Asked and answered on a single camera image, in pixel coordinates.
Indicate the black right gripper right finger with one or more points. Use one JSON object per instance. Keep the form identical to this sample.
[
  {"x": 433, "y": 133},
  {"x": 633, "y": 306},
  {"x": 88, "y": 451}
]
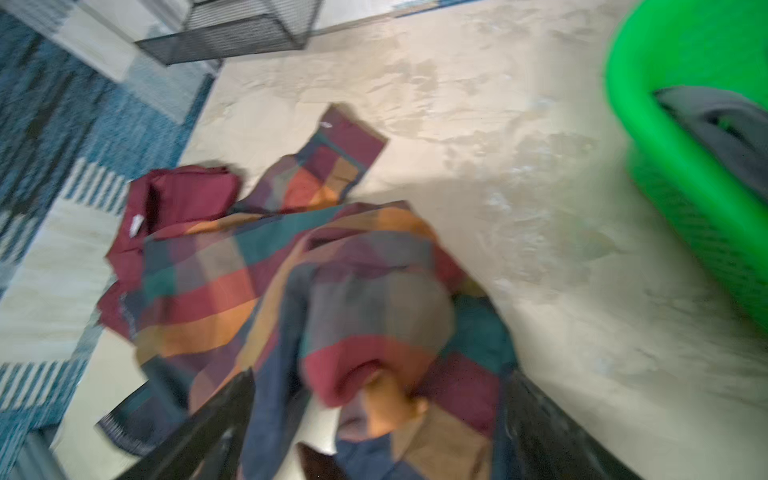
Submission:
[{"x": 539, "y": 440}]

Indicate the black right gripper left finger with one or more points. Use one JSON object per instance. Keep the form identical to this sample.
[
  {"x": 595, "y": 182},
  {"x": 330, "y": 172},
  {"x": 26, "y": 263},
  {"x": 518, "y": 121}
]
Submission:
[{"x": 209, "y": 444}]

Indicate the multicolour plaid long sleeve shirt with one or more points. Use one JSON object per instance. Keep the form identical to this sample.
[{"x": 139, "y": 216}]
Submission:
[{"x": 355, "y": 305}]

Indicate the folded maroon shirt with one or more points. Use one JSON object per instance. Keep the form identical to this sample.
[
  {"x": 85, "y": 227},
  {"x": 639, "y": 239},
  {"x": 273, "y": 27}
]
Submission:
[{"x": 159, "y": 199}]

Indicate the grey shirt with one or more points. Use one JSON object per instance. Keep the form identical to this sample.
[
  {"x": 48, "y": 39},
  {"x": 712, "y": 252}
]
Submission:
[{"x": 729, "y": 125}]

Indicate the green plastic laundry basket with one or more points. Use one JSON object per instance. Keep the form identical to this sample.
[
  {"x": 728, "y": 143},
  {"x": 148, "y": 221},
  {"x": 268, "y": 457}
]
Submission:
[{"x": 719, "y": 44}]

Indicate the black wire mesh shelf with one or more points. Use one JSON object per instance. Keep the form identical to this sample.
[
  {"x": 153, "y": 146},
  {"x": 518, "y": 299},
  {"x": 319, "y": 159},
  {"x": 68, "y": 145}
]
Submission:
[{"x": 217, "y": 30}]

